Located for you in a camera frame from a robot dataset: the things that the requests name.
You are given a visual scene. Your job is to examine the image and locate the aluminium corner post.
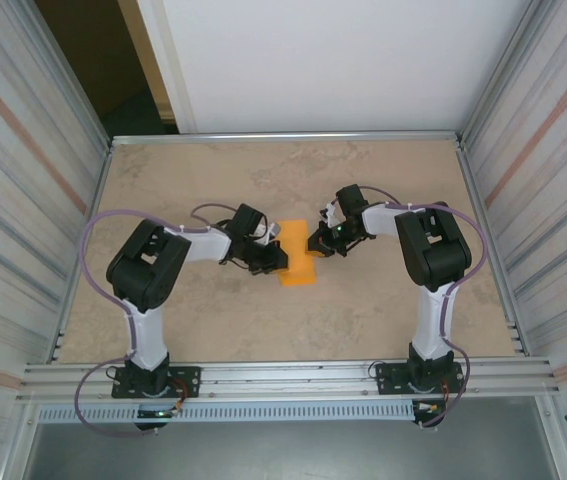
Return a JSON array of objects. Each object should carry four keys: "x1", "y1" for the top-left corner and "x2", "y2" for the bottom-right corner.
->
[
  {"x1": 10, "y1": 0, "x2": 114, "y2": 151},
  {"x1": 455, "y1": 0, "x2": 557, "y2": 147}
]

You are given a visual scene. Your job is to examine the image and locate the grey metal sheet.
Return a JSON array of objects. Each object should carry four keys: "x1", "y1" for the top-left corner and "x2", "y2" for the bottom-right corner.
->
[{"x1": 22, "y1": 399, "x2": 559, "y2": 480}]

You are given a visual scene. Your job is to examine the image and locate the aluminium front rail beam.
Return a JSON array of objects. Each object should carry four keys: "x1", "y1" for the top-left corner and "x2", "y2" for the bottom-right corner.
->
[{"x1": 15, "y1": 355, "x2": 562, "y2": 404}]

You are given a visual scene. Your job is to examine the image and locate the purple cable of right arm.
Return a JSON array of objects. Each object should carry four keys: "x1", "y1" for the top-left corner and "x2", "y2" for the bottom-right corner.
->
[{"x1": 360, "y1": 184, "x2": 487, "y2": 431}]

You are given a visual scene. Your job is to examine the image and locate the white door frame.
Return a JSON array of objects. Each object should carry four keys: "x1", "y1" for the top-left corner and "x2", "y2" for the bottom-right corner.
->
[{"x1": 117, "y1": 0, "x2": 199, "y2": 135}]

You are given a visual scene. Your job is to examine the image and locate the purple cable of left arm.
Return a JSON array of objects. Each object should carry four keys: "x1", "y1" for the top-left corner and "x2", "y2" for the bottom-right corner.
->
[{"x1": 73, "y1": 202, "x2": 242, "y2": 437}]

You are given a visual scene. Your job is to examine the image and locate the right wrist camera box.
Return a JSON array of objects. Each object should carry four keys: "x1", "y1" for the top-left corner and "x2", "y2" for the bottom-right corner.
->
[{"x1": 319, "y1": 198, "x2": 340, "y2": 229}]

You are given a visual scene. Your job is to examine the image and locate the black base plate of left arm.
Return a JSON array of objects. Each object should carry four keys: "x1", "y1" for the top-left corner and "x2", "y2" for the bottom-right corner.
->
[{"x1": 111, "y1": 364, "x2": 202, "y2": 400}]

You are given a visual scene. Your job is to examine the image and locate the aluminium back frame rail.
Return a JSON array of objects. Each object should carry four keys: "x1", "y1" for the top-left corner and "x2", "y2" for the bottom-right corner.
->
[{"x1": 110, "y1": 130, "x2": 464, "y2": 147}]

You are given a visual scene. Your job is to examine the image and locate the black base plate of right arm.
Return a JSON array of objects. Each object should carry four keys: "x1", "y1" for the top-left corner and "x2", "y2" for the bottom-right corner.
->
[{"x1": 375, "y1": 360, "x2": 464, "y2": 396}]

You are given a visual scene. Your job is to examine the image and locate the aluminium side frame rail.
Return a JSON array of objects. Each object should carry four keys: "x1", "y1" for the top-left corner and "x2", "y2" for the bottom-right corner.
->
[
  {"x1": 47, "y1": 142, "x2": 117, "y2": 364},
  {"x1": 455, "y1": 142, "x2": 528, "y2": 357}
]

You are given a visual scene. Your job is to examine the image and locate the slotted grey cable duct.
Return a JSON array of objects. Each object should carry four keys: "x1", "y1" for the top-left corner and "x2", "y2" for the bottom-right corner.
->
[{"x1": 36, "y1": 402, "x2": 417, "y2": 424}]

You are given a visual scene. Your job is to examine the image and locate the orange cloth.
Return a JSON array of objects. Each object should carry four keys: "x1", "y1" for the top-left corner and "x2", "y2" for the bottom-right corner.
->
[{"x1": 277, "y1": 218, "x2": 318, "y2": 288}]

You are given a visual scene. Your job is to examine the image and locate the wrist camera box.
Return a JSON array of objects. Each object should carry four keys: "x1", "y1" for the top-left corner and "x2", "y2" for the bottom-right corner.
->
[
  {"x1": 319, "y1": 198, "x2": 340, "y2": 229},
  {"x1": 261, "y1": 222, "x2": 283, "y2": 247}
]

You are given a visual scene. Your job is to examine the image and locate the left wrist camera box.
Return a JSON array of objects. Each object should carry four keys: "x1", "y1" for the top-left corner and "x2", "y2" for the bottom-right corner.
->
[{"x1": 261, "y1": 222, "x2": 283, "y2": 247}]

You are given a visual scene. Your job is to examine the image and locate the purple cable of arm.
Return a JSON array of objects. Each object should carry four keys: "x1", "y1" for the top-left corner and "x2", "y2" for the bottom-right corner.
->
[
  {"x1": 73, "y1": 202, "x2": 242, "y2": 437},
  {"x1": 360, "y1": 184, "x2": 487, "y2": 431}
]

